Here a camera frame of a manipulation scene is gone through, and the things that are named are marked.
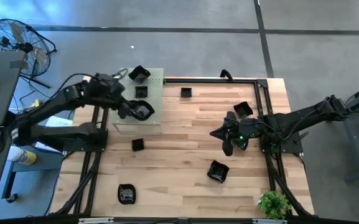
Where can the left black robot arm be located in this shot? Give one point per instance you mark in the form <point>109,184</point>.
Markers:
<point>51,104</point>

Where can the white yellow bottle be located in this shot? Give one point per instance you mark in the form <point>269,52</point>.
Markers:
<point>23,156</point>

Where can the silver aluminium bracket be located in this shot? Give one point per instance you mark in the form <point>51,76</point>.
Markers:
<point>269,221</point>
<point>96,220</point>

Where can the white paper sheet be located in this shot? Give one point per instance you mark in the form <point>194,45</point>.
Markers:
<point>59,121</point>

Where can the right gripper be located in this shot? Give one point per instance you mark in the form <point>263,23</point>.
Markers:
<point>249,129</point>

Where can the black arched bracket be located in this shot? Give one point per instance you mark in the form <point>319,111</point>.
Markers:
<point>225,71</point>

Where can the black rounded glossy plate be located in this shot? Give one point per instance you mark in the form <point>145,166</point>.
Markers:
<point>240,145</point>

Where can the green plant white pot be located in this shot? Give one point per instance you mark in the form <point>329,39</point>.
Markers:
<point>274,203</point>

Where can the pale green perforated shelf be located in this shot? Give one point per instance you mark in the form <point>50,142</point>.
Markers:
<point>154,102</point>

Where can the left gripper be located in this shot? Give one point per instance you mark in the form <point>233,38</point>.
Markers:
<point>112,99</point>

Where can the black floor fan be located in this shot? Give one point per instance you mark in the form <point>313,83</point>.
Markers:
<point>23,47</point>

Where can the yellow plug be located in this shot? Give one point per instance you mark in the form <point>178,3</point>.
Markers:
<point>37,103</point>

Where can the small black square plate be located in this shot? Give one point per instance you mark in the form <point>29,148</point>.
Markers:
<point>141,92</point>
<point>186,92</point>
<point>137,145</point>

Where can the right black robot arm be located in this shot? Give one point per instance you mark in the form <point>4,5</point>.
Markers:
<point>303,116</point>

